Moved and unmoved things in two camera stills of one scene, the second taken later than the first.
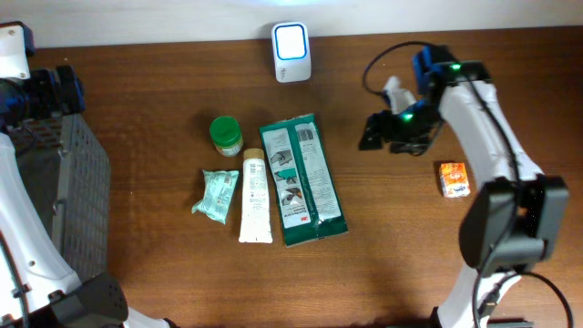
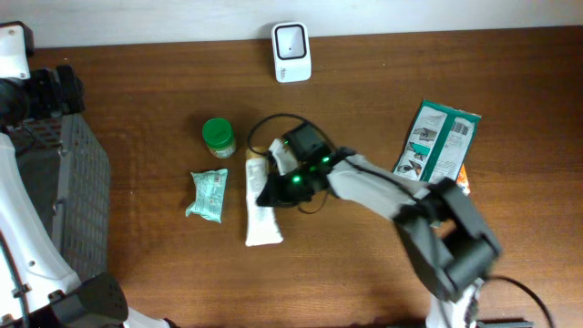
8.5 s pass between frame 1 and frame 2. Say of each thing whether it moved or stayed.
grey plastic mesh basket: stayed
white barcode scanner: stayed
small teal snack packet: moved
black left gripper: stayed
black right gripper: moved
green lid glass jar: moved
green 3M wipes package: moved
